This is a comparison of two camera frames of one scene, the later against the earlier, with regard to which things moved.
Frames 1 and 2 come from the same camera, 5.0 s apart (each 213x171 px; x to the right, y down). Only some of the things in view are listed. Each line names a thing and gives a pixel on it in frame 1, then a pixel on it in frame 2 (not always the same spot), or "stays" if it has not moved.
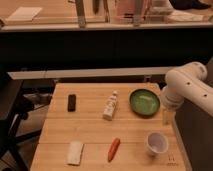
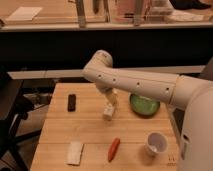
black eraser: x=72 y=103 stays
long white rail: x=87 y=73 stays
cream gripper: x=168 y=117 → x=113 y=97
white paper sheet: x=24 y=13 stays
